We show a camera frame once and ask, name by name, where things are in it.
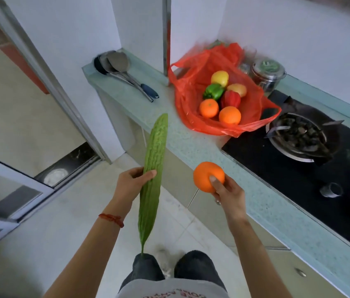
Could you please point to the steel pot with glass lid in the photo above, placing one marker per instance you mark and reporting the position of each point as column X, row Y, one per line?
column 268, row 72

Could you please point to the silver stove knob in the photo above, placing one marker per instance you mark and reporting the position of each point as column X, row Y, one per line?
column 331, row 190

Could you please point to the person's right thumb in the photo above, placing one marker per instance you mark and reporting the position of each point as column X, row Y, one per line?
column 216, row 184

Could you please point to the yellow red apple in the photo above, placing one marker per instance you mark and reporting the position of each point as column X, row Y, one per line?
column 238, row 89

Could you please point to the person's grey printed shirt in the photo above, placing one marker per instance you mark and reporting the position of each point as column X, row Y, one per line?
column 171, row 290

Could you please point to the beige kitchen cabinet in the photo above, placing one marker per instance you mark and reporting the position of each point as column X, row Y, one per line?
column 178, row 179

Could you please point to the red bell pepper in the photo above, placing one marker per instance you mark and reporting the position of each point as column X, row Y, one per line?
column 230, row 99

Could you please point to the long green bitter gourd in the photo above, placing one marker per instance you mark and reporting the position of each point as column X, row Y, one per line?
column 154, row 158

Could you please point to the person's left thumb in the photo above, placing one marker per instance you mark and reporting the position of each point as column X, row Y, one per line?
column 149, row 176

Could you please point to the round metal stove burner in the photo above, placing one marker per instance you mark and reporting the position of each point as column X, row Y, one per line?
column 302, row 138

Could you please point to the green bell pepper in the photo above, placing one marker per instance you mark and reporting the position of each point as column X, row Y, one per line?
column 213, row 91

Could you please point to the red plastic bag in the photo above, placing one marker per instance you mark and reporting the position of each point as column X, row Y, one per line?
column 187, row 99

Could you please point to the person's right forearm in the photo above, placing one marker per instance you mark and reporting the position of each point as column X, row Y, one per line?
column 255, row 257

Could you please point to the person's right hand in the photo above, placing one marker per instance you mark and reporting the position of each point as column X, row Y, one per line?
column 232, row 198

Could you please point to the yellow lemon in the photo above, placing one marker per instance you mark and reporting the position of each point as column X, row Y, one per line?
column 220, row 78

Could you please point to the grey metal door frame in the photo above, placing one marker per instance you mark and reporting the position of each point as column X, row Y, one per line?
column 47, row 74

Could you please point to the orange fruit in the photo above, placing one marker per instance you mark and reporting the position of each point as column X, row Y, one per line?
column 229, row 115
column 208, row 108
column 202, row 175

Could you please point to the metal ladle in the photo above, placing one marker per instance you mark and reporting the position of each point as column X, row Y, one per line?
column 108, row 69

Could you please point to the glass sliding door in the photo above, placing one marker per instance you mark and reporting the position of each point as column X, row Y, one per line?
column 4, row 195

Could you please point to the person's left forearm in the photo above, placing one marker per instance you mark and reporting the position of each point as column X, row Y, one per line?
column 88, row 257

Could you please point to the black glass gas stove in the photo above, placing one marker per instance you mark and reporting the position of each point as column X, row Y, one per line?
column 286, row 183

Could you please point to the person's left hand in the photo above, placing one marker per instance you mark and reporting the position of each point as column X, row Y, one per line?
column 125, row 190

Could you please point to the vertical metal wall strip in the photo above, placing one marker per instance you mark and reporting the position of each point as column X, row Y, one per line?
column 166, row 34

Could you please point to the person's dark jeans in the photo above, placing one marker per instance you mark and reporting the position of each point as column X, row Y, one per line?
column 198, row 266

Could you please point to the black ladle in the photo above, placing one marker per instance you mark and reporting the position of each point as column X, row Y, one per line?
column 97, row 67

